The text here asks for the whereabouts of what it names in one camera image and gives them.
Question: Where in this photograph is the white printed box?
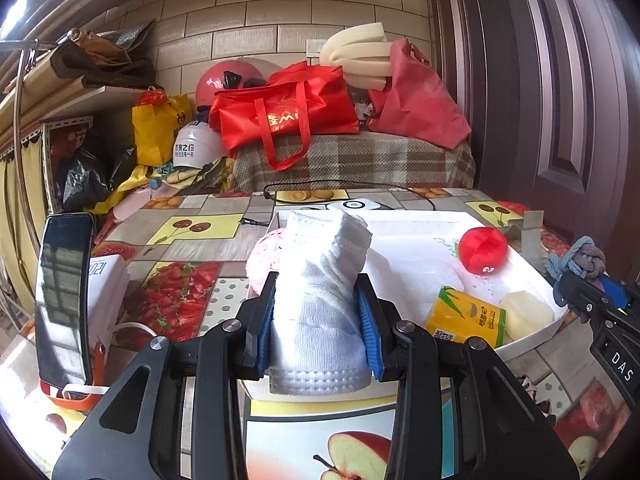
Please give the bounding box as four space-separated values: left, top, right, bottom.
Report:
87 255 130 346

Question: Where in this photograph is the white sock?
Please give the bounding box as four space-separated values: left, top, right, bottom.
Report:
267 210 375 395

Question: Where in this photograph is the orange phone stand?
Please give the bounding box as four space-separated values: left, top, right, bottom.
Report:
40 342 108 411

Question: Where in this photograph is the black cable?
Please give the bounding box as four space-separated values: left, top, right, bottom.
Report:
262 180 436 211

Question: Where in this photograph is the plaid cloth cover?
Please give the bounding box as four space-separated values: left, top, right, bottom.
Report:
232 130 476 193

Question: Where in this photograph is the white helmet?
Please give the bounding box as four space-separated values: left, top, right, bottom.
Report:
172 121 226 170

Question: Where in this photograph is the wooden shelf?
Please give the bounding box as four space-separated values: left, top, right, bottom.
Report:
0 85 151 136

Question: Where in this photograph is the red plastic bag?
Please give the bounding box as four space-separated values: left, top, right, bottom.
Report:
367 39 472 150

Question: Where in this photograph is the yellow curtain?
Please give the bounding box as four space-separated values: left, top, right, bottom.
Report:
0 130 51 301

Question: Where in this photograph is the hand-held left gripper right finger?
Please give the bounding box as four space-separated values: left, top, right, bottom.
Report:
354 274 581 480

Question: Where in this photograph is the yellow tissue packet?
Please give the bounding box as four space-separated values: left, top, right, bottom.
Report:
424 285 507 350

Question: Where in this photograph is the yellow bag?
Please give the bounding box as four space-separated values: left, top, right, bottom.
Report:
132 94 196 167

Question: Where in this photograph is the pink knitted item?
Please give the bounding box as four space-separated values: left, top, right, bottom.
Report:
248 232 286 297

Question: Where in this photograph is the dark brown door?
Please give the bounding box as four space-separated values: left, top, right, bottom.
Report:
425 0 640 281

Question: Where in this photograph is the yellow plastic cloth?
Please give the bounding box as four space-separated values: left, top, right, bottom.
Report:
85 165 176 216

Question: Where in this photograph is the red printed tote bag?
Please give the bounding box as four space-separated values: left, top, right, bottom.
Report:
207 61 361 172

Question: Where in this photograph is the fruit print tablecloth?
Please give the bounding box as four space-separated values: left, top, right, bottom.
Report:
0 187 640 480

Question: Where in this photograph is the small grey cardboard box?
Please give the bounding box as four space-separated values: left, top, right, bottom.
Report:
502 210 543 267

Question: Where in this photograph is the cream foam roll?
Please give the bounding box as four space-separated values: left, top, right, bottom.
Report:
319 22 393 92

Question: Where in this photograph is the grey-blue knotted cloth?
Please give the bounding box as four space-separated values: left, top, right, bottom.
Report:
546 236 607 281

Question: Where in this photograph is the metal pole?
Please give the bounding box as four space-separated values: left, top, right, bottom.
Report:
12 35 46 261

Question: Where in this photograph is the black plastic bag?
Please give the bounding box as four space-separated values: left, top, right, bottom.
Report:
59 145 137 213

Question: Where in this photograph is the red plush apple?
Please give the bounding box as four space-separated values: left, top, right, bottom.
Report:
457 226 510 276

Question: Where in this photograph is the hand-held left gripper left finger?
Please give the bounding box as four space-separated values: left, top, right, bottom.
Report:
52 271 279 480

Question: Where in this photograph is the white cable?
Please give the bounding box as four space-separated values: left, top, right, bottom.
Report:
60 322 156 396

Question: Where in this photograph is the black smartphone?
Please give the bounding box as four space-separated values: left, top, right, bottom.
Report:
34 212 96 392

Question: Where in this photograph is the red ornament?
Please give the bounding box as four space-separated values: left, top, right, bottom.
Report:
134 86 168 107

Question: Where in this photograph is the red helmet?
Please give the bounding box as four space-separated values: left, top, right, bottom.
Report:
195 58 268 111

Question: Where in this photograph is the white foam tray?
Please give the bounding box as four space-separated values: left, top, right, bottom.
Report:
240 209 571 403

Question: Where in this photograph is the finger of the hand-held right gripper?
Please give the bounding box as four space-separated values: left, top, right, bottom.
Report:
552 271 608 324
597 275 631 310

